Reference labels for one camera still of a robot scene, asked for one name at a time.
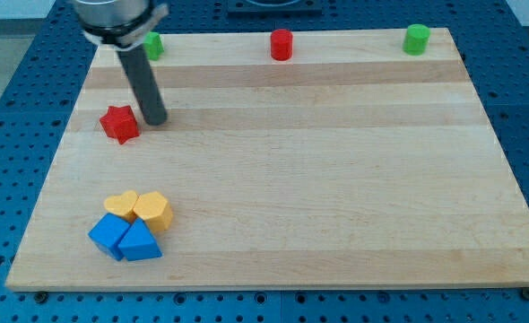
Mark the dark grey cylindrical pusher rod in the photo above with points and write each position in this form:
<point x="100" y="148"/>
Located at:
<point x="142" y="81"/>

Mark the green star block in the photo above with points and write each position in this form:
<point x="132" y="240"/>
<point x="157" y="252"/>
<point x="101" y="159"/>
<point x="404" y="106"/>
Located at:
<point x="153" y="45"/>

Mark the red star block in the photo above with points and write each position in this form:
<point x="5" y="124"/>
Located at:
<point x="120" y="123"/>

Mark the yellow heart block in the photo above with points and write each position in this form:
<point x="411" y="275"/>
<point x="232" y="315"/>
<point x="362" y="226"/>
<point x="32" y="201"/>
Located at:
<point x="122" y="205"/>

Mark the red cylinder block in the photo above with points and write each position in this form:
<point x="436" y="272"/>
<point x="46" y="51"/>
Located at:
<point x="281" y="44"/>

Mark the yellow hexagon block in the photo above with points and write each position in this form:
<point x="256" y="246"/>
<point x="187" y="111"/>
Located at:
<point x="155" y="210"/>

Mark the blue cube block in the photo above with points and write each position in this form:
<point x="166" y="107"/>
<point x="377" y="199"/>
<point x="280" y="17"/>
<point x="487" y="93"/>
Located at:
<point x="107" y="233"/>

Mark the blue triangle block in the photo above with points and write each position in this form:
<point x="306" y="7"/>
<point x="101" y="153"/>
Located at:
<point x="139" y="243"/>

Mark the light wooden board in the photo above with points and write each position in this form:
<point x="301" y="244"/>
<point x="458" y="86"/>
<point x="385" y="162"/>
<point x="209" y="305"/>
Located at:
<point x="350" y="166"/>

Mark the green cylinder block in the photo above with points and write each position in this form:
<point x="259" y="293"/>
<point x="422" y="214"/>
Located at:
<point x="416" y="39"/>

